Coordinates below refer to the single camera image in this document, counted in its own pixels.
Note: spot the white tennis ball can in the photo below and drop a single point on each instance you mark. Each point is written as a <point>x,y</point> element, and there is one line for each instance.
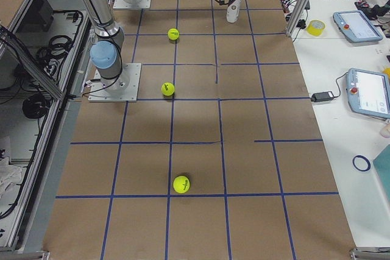
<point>233,11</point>

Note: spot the front Wilson tennis ball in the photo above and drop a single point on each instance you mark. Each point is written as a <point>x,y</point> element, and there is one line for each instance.
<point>173,34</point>

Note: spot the centre Head tennis ball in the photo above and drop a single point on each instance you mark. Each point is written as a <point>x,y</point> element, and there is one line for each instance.
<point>167,89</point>

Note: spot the tennis ball near base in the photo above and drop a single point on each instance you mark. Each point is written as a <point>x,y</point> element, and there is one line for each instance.
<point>181,184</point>

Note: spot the yellow tape roll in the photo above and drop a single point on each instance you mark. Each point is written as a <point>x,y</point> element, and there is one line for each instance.
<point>316,27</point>

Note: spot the far teach pendant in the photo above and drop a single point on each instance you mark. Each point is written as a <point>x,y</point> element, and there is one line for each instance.
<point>356,27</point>

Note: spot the teach pendant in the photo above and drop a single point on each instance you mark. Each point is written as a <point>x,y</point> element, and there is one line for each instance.
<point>368,92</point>
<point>356,27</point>

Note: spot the black power adapter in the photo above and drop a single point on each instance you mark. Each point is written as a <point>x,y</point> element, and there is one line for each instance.
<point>322,96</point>

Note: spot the near teach pendant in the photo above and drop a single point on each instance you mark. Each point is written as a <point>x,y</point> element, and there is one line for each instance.
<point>368,92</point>

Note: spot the teal box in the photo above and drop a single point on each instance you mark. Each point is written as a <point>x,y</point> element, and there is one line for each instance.
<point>381,166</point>

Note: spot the aluminium side frame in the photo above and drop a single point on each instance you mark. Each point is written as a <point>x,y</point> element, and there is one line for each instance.
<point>30,140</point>

